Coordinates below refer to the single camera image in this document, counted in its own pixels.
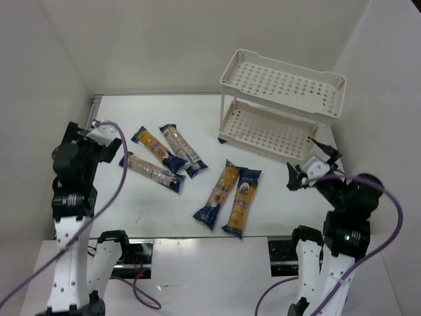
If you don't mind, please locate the pasta bag clear label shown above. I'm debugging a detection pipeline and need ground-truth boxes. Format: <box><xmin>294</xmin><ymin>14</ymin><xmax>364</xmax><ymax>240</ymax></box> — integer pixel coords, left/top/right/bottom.
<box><xmin>159</xmin><ymin>124</ymin><xmax>208</xmax><ymax>179</ymax></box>

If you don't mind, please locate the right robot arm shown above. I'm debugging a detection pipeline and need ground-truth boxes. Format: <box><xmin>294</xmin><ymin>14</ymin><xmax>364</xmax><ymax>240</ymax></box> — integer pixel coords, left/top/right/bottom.
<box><xmin>287</xmin><ymin>141</ymin><xmax>382</xmax><ymax>315</ymax></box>

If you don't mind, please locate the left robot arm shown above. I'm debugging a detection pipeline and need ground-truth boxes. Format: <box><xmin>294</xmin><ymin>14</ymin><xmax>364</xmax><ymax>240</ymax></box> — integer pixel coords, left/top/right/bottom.
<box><xmin>42</xmin><ymin>121</ymin><xmax>128</xmax><ymax>315</ymax></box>

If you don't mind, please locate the white two-tier shelf cart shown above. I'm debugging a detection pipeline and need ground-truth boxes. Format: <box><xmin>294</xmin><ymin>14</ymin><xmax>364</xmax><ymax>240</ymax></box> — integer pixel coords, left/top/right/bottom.
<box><xmin>218</xmin><ymin>49</ymin><xmax>347</xmax><ymax>164</ymax></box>

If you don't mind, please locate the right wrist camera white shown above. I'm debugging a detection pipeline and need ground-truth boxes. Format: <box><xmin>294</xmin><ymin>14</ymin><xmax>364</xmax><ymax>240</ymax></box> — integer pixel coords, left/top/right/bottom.
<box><xmin>301</xmin><ymin>155</ymin><xmax>331</xmax><ymax>180</ymax></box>

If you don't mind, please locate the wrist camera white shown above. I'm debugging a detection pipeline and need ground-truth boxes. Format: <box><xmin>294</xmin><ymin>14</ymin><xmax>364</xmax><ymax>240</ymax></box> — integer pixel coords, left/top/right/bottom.
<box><xmin>301</xmin><ymin>155</ymin><xmax>331</xmax><ymax>180</ymax></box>
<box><xmin>86</xmin><ymin>120</ymin><xmax>117</xmax><ymax>147</ymax></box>

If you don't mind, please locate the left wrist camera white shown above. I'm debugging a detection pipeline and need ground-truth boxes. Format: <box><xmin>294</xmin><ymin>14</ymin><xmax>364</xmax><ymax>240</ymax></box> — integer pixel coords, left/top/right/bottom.
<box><xmin>86</xmin><ymin>120</ymin><xmax>117</xmax><ymax>147</ymax></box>

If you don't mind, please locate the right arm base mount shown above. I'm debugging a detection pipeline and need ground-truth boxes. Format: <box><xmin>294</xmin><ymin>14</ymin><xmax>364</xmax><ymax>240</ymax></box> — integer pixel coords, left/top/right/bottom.
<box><xmin>268</xmin><ymin>236</ymin><xmax>299</xmax><ymax>277</ymax></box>

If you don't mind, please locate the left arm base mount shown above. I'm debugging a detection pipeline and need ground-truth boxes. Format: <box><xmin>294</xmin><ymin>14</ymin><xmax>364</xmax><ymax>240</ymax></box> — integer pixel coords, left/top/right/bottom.
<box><xmin>112</xmin><ymin>238</ymin><xmax>153</xmax><ymax>279</ymax></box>

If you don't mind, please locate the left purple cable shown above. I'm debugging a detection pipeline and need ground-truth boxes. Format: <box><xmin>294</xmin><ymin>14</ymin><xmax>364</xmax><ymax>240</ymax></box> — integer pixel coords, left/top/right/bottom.
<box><xmin>0</xmin><ymin>120</ymin><xmax>162</xmax><ymax>312</ymax></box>

